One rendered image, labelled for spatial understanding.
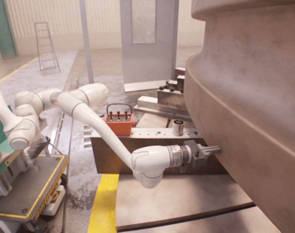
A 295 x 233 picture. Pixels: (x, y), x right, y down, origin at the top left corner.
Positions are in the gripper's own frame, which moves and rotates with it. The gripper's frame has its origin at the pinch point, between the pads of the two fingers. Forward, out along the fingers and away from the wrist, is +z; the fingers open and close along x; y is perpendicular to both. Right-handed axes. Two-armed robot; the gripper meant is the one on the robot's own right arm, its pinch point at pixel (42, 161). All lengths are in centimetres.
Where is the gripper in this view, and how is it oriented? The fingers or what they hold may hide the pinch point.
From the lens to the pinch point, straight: 126.6
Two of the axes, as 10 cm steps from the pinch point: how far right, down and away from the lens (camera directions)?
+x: -0.1, 4.6, -8.9
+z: 0.0, 8.9, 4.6
